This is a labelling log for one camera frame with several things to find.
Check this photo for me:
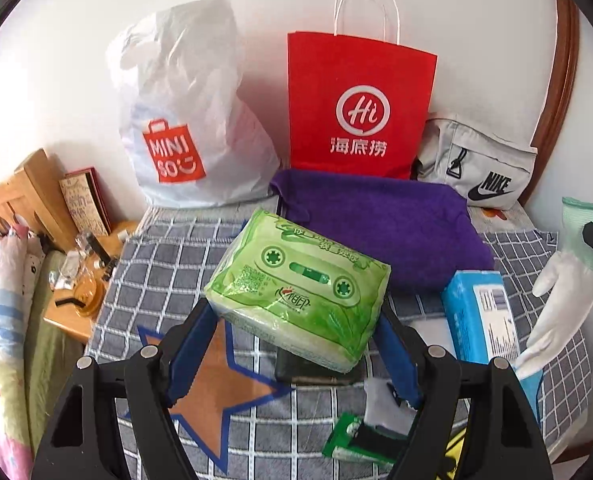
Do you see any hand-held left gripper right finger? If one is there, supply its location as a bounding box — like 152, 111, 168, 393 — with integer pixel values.
376, 305, 554, 480

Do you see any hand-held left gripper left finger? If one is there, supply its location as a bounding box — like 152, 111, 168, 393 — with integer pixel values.
30, 297, 227, 480

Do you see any white glove with green cuff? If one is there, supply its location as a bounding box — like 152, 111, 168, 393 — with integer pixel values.
516, 197, 593, 380

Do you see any green tissue pack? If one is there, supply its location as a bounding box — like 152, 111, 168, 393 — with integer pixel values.
204, 207, 392, 373

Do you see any blue tissue pack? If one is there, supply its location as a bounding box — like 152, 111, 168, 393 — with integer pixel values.
441, 269, 542, 426

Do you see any dark green small packet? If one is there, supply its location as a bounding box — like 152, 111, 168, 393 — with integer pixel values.
325, 411, 409, 462

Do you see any amber glass dish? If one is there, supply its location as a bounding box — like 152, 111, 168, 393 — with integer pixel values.
71, 280, 107, 318

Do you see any checked blue blanket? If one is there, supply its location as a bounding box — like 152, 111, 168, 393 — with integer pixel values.
84, 205, 593, 480

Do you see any wooden nightstand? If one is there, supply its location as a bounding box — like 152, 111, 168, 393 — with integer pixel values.
44, 220, 142, 358

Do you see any black bottle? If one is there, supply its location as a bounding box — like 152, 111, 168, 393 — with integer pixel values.
84, 232, 114, 281

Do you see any purple towel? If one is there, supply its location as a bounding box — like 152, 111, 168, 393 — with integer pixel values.
269, 169, 496, 293

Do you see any green bed sheet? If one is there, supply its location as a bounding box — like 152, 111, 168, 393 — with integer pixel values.
26, 250, 74, 461

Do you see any clear plastic wrapper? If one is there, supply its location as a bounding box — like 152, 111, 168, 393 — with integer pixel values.
49, 255, 84, 291

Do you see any grey waist bag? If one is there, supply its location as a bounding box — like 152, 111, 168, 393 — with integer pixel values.
413, 116, 539, 208

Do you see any patterned notebook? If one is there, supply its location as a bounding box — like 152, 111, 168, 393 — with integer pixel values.
59, 166, 114, 237

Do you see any floral quilt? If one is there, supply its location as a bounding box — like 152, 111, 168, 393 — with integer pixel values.
0, 230, 47, 480

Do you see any wooden headboard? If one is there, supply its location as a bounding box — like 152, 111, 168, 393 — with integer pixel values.
0, 149, 80, 253

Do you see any white plastic shopping bag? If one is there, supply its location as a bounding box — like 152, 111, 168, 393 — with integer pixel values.
106, 0, 282, 210

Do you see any red paper bag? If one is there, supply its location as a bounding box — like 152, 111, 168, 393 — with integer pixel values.
287, 0, 438, 181

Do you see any brown wooden door frame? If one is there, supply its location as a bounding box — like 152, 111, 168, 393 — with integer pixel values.
529, 0, 582, 206

